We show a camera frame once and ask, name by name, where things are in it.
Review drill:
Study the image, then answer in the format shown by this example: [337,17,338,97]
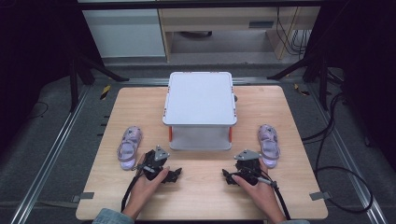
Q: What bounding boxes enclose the grey tape piece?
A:
[308,190,332,202]
[71,191,95,203]

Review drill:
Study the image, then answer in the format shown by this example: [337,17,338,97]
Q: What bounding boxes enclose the black floor cable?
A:
[301,92,375,216]

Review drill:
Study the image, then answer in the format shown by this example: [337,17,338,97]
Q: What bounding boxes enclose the black metal stand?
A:
[266,55,332,112]
[67,46,131,114]

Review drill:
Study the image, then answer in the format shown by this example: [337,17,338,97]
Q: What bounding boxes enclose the person's left hand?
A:
[123,153,171,217]

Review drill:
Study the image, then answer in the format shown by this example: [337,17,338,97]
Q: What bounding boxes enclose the metal floor rail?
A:
[9,84,92,224]
[305,83,389,224]

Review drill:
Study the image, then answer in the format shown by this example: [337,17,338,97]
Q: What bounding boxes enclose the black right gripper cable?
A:
[246,169,292,221]

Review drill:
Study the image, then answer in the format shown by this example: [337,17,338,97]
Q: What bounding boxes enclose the white cabinet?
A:
[81,7,166,59]

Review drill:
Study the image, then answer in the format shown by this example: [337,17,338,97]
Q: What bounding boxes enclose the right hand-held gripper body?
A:
[233,148,271,187]

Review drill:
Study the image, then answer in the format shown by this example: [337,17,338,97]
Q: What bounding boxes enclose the purple child sandal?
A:
[116,125,144,172]
[256,123,281,170]

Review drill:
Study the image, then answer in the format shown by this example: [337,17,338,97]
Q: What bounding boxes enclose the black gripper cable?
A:
[246,169,292,221]
[120,163,157,213]

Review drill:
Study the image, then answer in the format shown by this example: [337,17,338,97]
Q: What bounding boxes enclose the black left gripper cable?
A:
[120,163,157,213]

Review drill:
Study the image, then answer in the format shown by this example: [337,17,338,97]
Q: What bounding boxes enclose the black cables under desk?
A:
[275,6,313,61]

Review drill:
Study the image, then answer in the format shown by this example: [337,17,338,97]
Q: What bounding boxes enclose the yellow black tape strip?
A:
[292,82,311,97]
[99,84,112,102]

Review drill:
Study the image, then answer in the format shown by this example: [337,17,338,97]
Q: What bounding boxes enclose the wooden desk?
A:
[157,6,322,63]

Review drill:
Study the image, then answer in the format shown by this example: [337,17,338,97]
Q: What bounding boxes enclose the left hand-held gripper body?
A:
[136,145,172,182]

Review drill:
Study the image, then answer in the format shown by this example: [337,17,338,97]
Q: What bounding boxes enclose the person's right hand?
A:
[231,158,287,223]

